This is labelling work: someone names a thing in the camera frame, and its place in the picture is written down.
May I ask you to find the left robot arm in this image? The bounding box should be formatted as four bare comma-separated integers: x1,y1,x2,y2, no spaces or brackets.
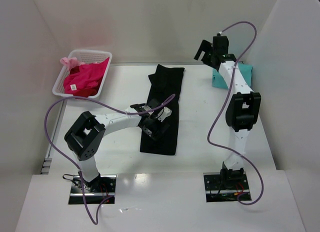
64,99,172,193

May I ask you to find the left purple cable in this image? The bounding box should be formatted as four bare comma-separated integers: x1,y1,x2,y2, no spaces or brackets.
43,93,177,225

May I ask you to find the white plastic basket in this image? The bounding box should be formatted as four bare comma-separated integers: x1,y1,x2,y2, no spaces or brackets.
52,49,112,99

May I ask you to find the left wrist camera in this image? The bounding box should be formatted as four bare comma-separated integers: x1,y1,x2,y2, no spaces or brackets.
156,107,172,122

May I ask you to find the pink cloth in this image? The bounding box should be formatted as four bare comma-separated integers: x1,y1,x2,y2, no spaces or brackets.
59,57,82,71

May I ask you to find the purple cable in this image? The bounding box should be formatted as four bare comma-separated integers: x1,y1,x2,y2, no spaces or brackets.
207,21,265,205
43,93,177,225

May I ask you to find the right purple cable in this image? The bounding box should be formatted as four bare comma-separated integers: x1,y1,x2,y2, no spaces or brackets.
207,21,265,205

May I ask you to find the folded teal t shirt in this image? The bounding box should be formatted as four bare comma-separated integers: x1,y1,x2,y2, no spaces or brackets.
211,62,253,90

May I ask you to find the red t shirt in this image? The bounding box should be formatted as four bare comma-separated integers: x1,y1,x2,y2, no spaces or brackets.
73,87,98,98

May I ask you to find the magenta t shirt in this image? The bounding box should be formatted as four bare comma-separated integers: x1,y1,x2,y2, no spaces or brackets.
63,57,110,95

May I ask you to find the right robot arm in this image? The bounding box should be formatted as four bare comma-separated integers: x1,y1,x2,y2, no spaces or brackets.
194,32,261,189

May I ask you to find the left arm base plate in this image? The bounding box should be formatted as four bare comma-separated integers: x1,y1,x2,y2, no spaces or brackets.
62,174,117,205

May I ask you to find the black t shirt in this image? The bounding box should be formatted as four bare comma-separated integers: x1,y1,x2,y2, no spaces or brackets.
139,64,185,156

